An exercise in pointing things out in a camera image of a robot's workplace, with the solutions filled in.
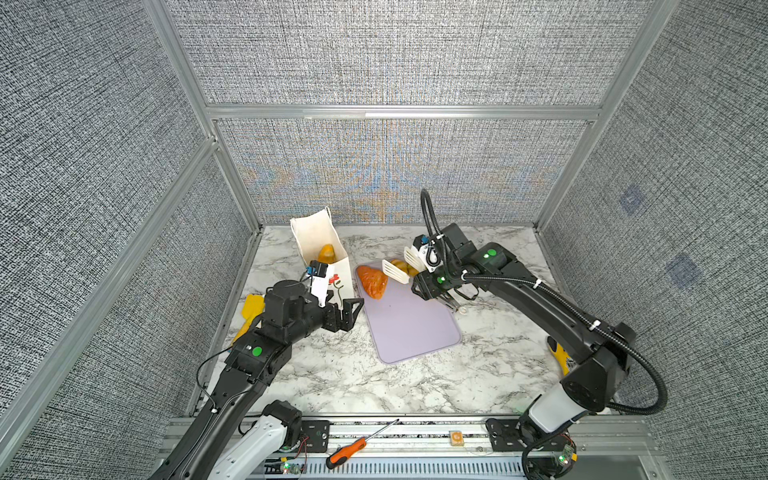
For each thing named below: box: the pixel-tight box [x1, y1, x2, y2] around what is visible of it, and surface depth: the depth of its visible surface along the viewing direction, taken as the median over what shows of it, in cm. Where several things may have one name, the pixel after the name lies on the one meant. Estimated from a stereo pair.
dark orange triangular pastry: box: [358, 265, 388, 300], surface depth 101 cm
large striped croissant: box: [318, 243, 337, 264], surface depth 102 cm
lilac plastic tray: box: [355, 262, 462, 364], surface depth 94 cm
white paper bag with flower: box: [290, 206, 354, 310], surface depth 90 cm
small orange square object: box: [450, 431, 464, 446], surface depth 75 cm
